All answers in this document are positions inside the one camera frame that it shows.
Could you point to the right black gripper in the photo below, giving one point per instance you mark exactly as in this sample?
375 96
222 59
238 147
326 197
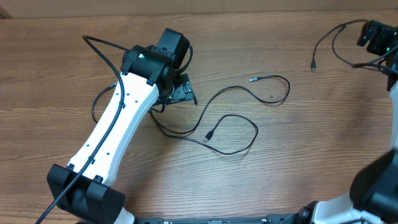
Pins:
381 31

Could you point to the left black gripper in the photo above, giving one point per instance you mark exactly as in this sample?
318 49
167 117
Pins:
183 89

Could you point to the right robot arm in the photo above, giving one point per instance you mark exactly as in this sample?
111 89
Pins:
372 197

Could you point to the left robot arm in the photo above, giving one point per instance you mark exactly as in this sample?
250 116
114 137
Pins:
149 76

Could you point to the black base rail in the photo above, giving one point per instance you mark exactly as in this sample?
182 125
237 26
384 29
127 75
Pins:
270 219

